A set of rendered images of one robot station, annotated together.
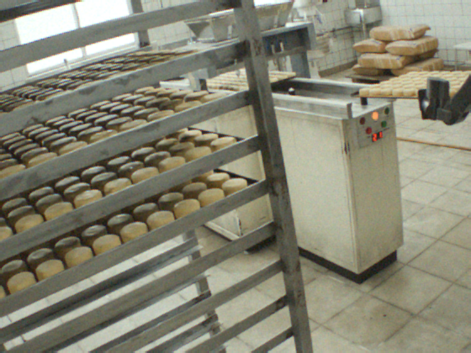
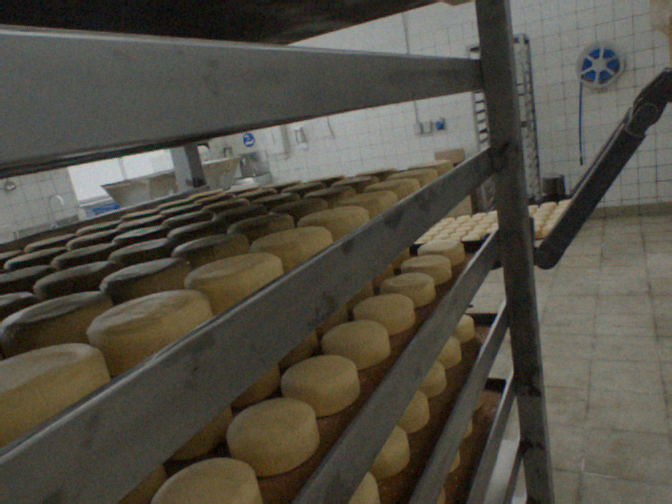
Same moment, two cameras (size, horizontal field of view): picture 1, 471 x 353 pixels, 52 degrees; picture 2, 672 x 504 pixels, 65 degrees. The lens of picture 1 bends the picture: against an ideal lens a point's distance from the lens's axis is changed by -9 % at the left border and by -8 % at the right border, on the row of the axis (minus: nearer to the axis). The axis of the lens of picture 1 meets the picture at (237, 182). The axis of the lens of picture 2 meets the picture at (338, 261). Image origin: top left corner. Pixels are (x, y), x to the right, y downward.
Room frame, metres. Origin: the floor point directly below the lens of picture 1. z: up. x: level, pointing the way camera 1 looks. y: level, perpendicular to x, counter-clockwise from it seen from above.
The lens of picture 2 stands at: (0.52, 0.38, 1.39)
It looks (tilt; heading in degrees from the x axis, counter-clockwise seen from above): 15 degrees down; 331
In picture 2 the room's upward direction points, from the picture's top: 11 degrees counter-clockwise
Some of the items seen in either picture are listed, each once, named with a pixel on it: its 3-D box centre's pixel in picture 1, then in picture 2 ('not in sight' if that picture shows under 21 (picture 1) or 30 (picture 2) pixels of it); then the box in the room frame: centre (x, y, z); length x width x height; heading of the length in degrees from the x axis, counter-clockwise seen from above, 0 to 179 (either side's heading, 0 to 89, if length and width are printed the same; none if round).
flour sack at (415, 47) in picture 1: (414, 44); not in sight; (5.85, -2.42, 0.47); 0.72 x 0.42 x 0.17; 127
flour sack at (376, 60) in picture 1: (387, 59); not in sight; (5.98, -2.10, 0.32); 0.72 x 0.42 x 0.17; 36
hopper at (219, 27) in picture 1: (241, 22); (178, 185); (2.83, -0.20, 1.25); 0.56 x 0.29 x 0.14; 119
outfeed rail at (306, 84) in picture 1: (263, 80); not in sight; (3.00, -0.27, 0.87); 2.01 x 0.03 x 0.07; 29
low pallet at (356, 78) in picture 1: (400, 76); not in sight; (6.10, -2.28, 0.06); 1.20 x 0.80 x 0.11; 34
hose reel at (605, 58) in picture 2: not in sight; (600, 103); (3.63, -4.41, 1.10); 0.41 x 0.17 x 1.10; 31
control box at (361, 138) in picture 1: (373, 124); not in sight; (2.08, -0.62, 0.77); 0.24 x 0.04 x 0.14; 119
